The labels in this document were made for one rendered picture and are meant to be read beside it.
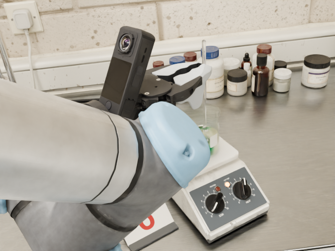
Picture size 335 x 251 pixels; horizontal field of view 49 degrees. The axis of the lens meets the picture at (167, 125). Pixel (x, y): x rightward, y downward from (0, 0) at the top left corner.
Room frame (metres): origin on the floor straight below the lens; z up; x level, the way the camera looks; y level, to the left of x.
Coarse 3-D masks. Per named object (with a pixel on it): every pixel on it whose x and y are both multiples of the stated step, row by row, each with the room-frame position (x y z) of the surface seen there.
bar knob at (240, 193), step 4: (244, 180) 0.46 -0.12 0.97; (236, 184) 0.47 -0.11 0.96; (240, 184) 0.46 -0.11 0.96; (244, 184) 0.46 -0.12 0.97; (236, 188) 0.46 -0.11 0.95; (240, 188) 0.46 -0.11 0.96; (244, 188) 0.45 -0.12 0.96; (248, 188) 0.46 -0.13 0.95; (236, 192) 0.45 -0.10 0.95; (240, 192) 0.45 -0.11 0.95; (244, 192) 0.44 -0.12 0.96; (248, 192) 0.45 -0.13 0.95; (236, 196) 0.45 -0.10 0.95; (240, 196) 0.45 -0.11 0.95; (244, 196) 0.44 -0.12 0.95; (248, 196) 0.45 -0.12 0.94
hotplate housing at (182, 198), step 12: (216, 168) 0.50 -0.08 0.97; (228, 168) 0.50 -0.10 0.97; (192, 180) 0.47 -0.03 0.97; (204, 180) 0.47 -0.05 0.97; (180, 192) 0.46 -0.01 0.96; (180, 204) 0.47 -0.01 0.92; (192, 204) 0.43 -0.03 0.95; (264, 204) 0.44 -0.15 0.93; (192, 216) 0.43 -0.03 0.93; (252, 216) 0.43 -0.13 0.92; (204, 228) 0.40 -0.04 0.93; (228, 228) 0.41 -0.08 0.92
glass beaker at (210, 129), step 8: (208, 104) 0.56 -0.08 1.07; (184, 112) 0.55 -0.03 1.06; (192, 112) 0.56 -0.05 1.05; (200, 112) 0.56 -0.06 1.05; (208, 112) 0.56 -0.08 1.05; (216, 112) 0.54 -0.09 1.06; (192, 120) 0.56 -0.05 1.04; (200, 120) 0.56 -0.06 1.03; (208, 120) 0.56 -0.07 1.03; (216, 120) 0.51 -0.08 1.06; (200, 128) 0.50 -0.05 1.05; (208, 128) 0.50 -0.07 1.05; (216, 128) 0.51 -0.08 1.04; (208, 136) 0.50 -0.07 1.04; (216, 136) 0.51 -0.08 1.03; (208, 144) 0.50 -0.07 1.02; (216, 144) 0.51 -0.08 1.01; (216, 152) 0.51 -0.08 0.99
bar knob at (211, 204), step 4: (220, 192) 0.44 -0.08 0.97; (208, 196) 0.44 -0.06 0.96; (212, 196) 0.44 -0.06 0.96; (216, 196) 0.43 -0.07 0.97; (220, 196) 0.43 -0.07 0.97; (208, 200) 0.44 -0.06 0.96; (212, 200) 0.44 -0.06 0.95; (216, 200) 0.43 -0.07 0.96; (220, 200) 0.43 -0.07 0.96; (208, 204) 0.43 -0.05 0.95; (212, 204) 0.42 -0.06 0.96; (216, 204) 0.42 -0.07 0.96; (220, 204) 0.43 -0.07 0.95; (224, 204) 0.43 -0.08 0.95; (208, 208) 0.42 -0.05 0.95; (212, 208) 0.42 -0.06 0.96; (216, 208) 0.42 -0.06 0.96; (220, 208) 0.43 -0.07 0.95; (212, 212) 0.42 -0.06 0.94; (216, 212) 0.42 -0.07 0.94
